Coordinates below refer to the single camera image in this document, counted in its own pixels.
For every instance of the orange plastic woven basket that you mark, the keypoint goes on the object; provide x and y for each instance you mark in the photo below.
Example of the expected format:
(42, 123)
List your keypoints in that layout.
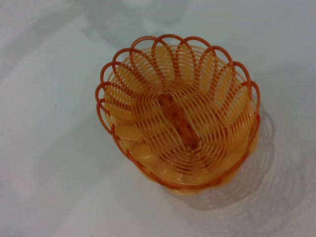
(177, 118)

